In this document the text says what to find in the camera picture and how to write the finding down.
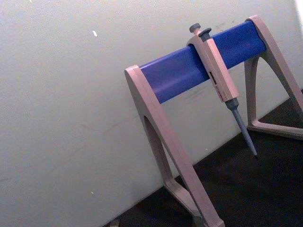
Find black table cloth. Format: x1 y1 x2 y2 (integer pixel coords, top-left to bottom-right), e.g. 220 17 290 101
102 88 303 227

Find beige pipette with grey tip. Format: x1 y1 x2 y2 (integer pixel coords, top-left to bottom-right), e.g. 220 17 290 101
186 23 258 159

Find pipette stand with blue bar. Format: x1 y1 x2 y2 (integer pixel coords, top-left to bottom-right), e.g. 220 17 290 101
124 15 303 227

